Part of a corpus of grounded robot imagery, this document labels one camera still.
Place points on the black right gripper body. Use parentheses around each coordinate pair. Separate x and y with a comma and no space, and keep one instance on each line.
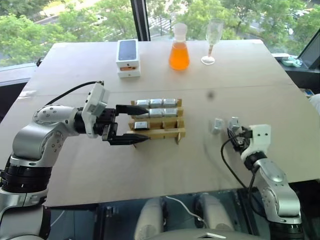
(241,140)

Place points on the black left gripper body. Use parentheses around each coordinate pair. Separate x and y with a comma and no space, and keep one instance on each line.
(107,120)

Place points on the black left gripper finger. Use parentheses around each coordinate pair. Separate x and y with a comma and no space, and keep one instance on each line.
(130,110)
(127,140)

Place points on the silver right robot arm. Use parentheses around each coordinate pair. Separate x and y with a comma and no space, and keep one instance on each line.
(277,182)

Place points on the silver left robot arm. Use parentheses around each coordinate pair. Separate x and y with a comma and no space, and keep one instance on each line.
(37,140)

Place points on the flat white box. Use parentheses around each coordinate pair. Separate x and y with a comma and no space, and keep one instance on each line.
(129,74)

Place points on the wooden rack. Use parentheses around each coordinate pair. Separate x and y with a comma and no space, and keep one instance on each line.
(170,130)

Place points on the white phone box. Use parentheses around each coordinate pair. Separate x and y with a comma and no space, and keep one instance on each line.
(127,53)

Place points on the flask with orange liquid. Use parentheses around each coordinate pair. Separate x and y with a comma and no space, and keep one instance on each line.
(179,56)

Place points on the grey rounded robot leg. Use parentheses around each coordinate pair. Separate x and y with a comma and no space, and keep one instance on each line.
(216,212)
(150,217)

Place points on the white rounded object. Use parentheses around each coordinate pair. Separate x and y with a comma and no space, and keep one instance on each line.
(315,103)

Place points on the teal and white object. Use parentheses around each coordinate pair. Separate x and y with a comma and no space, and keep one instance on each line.
(292,61)

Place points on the clear champagne glass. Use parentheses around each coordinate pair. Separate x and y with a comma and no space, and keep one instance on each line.
(214,32)

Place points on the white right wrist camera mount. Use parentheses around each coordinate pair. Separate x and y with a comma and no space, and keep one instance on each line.
(260,140)

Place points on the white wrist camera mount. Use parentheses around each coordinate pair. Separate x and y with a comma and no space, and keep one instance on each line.
(96,100)
(260,140)

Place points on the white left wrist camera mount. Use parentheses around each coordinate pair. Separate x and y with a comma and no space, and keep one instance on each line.
(96,100)

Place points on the dark window frame post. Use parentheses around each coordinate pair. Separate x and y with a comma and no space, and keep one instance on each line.
(140,17)

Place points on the dark slanted window frame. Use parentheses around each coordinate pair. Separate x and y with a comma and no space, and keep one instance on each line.
(311,53)

